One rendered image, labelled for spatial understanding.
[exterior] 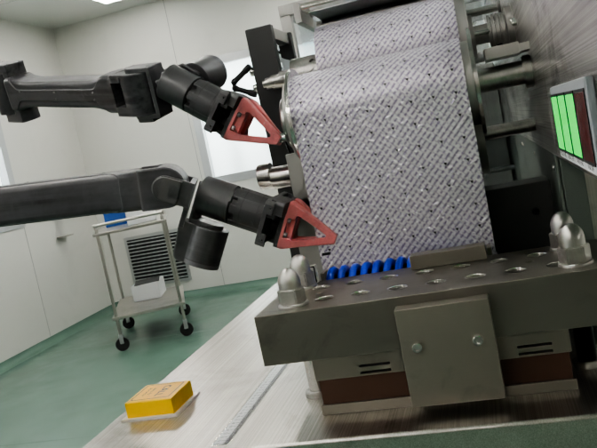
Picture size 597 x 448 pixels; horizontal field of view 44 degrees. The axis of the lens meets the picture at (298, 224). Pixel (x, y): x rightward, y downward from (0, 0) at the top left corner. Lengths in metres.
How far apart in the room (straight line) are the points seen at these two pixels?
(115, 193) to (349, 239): 0.33
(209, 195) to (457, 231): 0.34
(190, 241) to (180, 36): 6.12
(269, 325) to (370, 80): 0.36
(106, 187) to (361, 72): 0.38
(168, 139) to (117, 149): 0.54
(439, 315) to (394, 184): 0.26
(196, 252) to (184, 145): 6.06
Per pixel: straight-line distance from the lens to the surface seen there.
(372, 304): 0.82
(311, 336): 0.85
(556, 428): 0.80
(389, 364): 0.85
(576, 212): 1.02
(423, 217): 1.00
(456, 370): 0.82
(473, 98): 0.99
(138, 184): 1.03
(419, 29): 1.24
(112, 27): 7.42
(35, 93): 1.38
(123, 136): 7.35
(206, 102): 1.10
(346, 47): 1.25
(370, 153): 1.00
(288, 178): 1.11
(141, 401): 1.03
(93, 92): 1.25
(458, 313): 0.80
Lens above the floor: 1.21
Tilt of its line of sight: 6 degrees down
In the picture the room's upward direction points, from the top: 12 degrees counter-clockwise
